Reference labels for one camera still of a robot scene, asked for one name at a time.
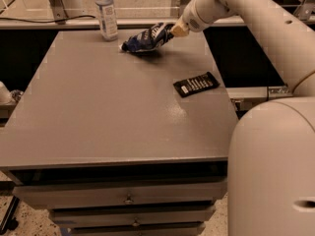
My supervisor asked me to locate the white object at left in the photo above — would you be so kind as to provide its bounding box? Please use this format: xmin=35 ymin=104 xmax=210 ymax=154
xmin=0 ymin=82 xmax=12 ymax=104

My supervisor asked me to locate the clear plastic water bottle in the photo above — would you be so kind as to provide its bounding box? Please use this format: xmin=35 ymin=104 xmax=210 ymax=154
xmin=94 ymin=0 xmax=118 ymax=41

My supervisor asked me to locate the metal middle drawer knob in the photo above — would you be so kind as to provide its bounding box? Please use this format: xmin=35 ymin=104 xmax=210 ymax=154
xmin=132 ymin=219 xmax=140 ymax=227

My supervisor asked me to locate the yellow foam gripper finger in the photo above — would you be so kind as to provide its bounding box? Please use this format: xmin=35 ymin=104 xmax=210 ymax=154
xmin=170 ymin=22 xmax=189 ymax=37

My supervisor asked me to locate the blue potato chip bag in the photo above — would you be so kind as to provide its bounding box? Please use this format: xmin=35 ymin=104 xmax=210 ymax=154
xmin=120 ymin=23 xmax=174 ymax=53

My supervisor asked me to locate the metal drawer knob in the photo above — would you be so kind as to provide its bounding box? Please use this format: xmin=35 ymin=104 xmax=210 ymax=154
xmin=132 ymin=219 xmax=140 ymax=227
xmin=124 ymin=195 xmax=134 ymax=206

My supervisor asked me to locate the grey bottom drawer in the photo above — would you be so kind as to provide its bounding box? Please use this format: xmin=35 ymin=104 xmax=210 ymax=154
xmin=70 ymin=222 xmax=206 ymax=236

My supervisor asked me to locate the metal top drawer knob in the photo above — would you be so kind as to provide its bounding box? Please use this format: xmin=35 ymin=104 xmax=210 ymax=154
xmin=124 ymin=195 xmax=134 ymax=206

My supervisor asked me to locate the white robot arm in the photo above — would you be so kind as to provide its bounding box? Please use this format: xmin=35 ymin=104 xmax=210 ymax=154
xmin=172 ymin=0 xmax=315 ymax=236

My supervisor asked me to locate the grey middle drawer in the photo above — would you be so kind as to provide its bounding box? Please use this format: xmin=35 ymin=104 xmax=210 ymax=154
xmin=49 ymin=204 xmax=215 ymax=228

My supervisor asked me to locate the aluminium frame rail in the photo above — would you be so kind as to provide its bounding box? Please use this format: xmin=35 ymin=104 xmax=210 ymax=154
xmin=0 ymin=14 xmax=247 ymax=30

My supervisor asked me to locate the grey top drawer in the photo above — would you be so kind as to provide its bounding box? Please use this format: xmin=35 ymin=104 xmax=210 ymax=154
xmin=13 ymin=177 xmax=227 ymax=209

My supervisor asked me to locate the grey drawer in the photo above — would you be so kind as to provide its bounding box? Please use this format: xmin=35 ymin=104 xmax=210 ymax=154
xmin=70 ymin=222 xmax=206 ymax=236
xmin=49 ymin=204 xmax=215 ymax=228
xmin=13 ymin=177 xmax=227 ymax=209

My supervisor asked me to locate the black cable on rail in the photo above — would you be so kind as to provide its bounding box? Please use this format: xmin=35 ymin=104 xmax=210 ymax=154
xmin=0 ymin=14 xmax=96 ymax=25

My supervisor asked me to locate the black snack bar wrapper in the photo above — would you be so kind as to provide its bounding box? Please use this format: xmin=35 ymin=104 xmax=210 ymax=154
xmin=173 ymin=72 xmax=220 ymax=97

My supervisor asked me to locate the metal left upright bracket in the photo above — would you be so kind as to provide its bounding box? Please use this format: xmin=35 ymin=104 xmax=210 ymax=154
xmin=49 ymin=0 xmax=67 ymax=25

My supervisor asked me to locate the black stand leg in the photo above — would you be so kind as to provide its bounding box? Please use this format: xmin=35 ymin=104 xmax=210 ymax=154
xmin=0 ymin=197 xmax=20 ymax=236

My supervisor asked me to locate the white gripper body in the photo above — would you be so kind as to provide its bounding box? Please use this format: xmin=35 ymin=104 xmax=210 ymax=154
xmin=178 ymin=0 xmax=214 ymax=32

